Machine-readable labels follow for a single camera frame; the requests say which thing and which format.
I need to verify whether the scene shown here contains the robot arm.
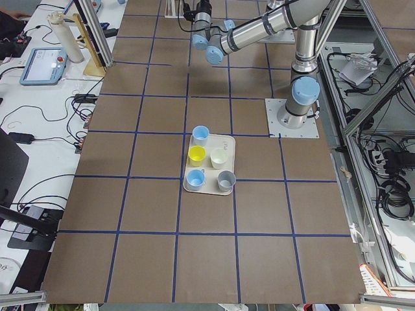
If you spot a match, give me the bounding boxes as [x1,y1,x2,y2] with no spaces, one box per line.
[183,0,345,130]

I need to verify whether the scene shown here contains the cream plastic cup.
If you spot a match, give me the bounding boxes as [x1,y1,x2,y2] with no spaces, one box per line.
[210,148,228,169]

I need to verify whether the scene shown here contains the yellow plastic cup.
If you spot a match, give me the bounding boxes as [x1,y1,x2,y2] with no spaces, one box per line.
[188,145,206,167]

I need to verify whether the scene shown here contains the blue plastic cup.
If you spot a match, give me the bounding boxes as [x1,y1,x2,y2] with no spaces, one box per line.
[192,125,210,146]
[186,169,206,191]

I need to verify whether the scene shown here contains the grey plastic cup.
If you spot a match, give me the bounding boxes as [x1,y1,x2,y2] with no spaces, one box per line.
[217,170,236,192]

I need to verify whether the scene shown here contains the wooden mug tree stand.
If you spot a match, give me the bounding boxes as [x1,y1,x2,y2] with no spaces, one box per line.
[72,14,106,77]

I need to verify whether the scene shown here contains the white cylindrical bottle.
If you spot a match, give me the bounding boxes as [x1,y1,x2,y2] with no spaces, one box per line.
[47,11,84,63]

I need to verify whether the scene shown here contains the blue teach pendant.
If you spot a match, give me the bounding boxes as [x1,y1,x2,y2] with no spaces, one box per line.
[19,47,67,86]

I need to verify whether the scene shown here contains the black monitor stand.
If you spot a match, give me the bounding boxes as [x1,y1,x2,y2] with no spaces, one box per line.
[1,131,64,251]

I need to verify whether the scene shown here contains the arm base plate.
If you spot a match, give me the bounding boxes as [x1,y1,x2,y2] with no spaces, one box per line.
[265,98,320,139]

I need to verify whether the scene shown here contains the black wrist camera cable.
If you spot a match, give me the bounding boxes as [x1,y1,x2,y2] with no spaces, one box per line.
[176,0,197,33]

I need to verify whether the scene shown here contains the aluminium frame post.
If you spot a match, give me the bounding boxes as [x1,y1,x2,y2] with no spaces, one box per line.
[74,0,113,68]

